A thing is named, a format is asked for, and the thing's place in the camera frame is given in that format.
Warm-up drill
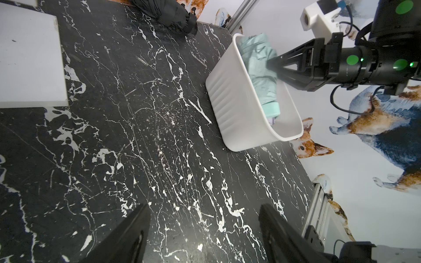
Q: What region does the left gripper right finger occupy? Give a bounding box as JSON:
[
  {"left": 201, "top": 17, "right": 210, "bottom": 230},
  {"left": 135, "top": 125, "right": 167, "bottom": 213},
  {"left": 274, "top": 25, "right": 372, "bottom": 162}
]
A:
[{"left": 259, "top": 204, "right": 328, "bottom": 263}]

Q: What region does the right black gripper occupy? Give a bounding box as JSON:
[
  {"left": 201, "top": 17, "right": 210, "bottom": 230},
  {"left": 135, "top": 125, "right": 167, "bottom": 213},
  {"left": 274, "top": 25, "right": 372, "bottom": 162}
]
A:
[{"left": 266, "top": 33, "right": 378, "bottom": 92}]

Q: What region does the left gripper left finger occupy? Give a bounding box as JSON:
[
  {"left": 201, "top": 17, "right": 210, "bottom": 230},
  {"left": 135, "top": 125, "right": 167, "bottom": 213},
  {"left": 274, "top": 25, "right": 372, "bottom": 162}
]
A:
[{"left": 80, "top": 204, "right": 151, "bottom": 263}]

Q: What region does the mint green umbrella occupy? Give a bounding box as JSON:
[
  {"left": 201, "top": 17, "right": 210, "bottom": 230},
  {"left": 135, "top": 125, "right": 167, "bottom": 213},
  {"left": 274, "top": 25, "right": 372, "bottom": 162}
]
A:
[{"left": 237, "top": 34, "right": 280, "bottom": 119}]

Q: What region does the white plastic storage box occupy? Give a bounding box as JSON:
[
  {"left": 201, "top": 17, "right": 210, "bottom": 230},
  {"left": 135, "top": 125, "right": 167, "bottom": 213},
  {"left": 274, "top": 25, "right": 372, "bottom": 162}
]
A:
[{"left": 206, "top": 34, "right": 304, "bottom": 152}]

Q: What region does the lilac umbrella back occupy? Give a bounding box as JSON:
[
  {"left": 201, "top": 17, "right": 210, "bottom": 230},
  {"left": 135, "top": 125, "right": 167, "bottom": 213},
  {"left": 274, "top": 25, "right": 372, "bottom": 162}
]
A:
[{"left": 267, "top": 116, "right": 277, "bottom": 126}]

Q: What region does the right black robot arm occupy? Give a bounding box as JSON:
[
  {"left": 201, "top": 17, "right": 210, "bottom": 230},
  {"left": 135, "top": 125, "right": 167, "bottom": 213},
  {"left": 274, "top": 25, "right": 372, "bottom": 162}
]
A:
[{"left": 266, "top": 1, "right": 421, "bottom": 95}]

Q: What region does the black folded umbrella back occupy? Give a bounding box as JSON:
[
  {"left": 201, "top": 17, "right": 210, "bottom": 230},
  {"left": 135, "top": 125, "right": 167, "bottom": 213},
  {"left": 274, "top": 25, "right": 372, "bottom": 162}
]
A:
[{"left": 131, "top": 0, "right": 198, "bottom": 35}]

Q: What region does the white wooden step shelf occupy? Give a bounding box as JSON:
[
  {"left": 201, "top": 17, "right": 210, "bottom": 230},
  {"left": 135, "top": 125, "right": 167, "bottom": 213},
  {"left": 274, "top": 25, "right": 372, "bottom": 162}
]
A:
[{"left": 1, "top": 3, "right": 69, "bottom": 108}]

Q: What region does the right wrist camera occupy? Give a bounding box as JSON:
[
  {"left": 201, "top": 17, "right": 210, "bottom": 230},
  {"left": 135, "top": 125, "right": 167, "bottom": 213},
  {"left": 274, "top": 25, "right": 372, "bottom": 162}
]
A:
[{"left": 300, "top": 0, "right": 346, "bottom": 44}]

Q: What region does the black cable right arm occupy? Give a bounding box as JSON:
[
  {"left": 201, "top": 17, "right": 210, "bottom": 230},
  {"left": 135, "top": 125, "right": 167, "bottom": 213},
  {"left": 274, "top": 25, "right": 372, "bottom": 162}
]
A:
[{"left": 329, "top": 84, "right": 385, "bottom": 116}]

